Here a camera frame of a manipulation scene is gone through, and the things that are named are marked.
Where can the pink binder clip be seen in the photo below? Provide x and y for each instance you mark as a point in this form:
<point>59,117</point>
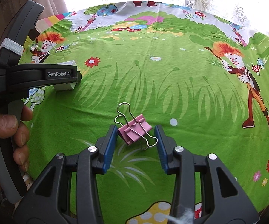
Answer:
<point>134,130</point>

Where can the small silver box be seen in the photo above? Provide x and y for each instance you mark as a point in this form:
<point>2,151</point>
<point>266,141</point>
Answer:
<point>64,86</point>

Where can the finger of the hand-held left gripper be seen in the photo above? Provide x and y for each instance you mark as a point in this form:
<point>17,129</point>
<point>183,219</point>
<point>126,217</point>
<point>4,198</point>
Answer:
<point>79,77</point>

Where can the person's left hand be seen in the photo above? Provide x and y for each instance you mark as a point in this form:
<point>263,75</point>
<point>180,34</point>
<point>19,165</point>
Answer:
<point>1,126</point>

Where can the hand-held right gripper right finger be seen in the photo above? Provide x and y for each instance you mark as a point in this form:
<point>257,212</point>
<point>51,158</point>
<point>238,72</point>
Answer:
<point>161,147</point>

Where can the green printed blanket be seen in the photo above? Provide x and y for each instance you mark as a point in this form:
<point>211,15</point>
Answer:
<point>171,86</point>

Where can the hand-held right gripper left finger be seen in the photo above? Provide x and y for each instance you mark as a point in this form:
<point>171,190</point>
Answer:
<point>109,147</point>

